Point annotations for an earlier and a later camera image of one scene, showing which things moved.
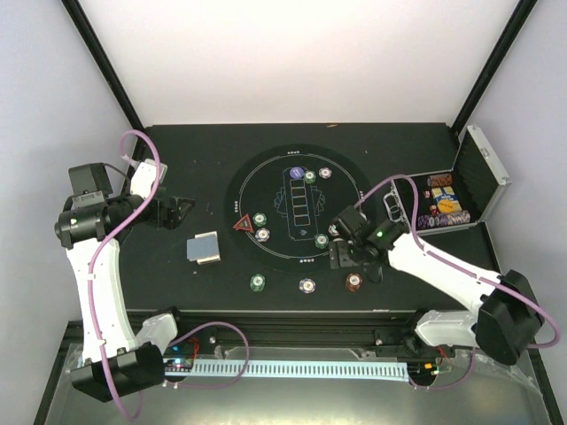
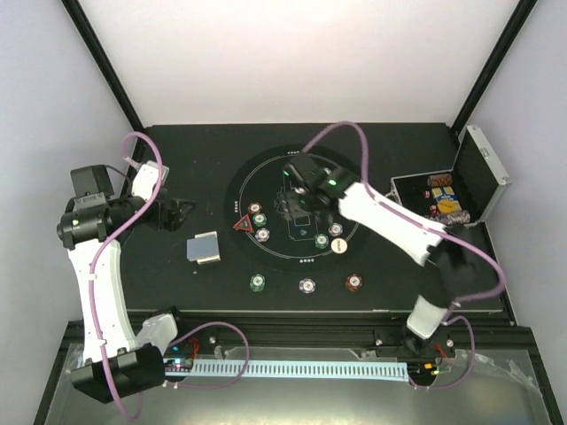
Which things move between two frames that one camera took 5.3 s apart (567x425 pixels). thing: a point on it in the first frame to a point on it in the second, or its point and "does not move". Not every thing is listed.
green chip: (257, 282) does not move
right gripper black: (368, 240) to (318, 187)
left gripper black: (172, 220) does not move
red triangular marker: (244, 224) does not move
